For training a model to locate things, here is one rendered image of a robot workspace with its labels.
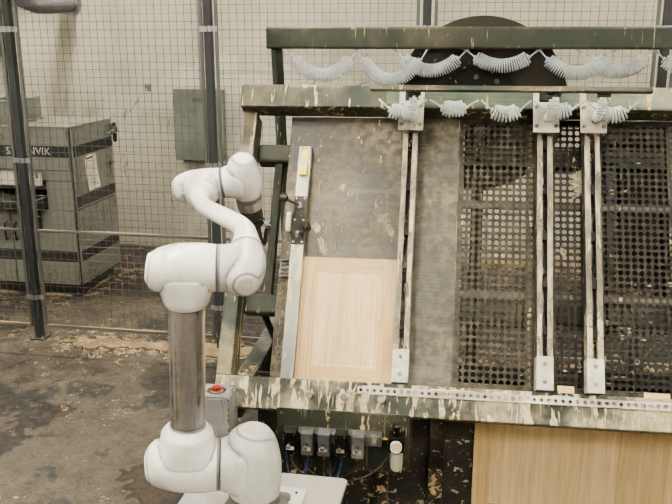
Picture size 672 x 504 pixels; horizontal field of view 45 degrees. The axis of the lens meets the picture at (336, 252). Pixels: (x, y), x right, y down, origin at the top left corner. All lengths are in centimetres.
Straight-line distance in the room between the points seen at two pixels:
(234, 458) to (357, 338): 91
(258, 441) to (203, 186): 83
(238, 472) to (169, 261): 66
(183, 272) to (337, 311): 111
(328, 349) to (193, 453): 92
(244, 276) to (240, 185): 59
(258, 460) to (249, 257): 61
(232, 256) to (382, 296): 109
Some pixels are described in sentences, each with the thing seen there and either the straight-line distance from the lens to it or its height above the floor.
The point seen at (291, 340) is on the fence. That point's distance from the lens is 314.
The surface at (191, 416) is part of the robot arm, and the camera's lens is 237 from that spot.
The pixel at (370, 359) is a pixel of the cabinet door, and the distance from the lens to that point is 311.
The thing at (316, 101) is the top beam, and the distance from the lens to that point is 336.
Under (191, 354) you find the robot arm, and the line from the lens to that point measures 228.
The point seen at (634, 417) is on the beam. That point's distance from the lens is 313.
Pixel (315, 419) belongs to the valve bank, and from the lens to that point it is 309.
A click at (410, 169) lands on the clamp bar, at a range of 328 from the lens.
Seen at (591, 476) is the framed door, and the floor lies 47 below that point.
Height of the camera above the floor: 217
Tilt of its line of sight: 15 degrees down
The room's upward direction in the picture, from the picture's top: straight up
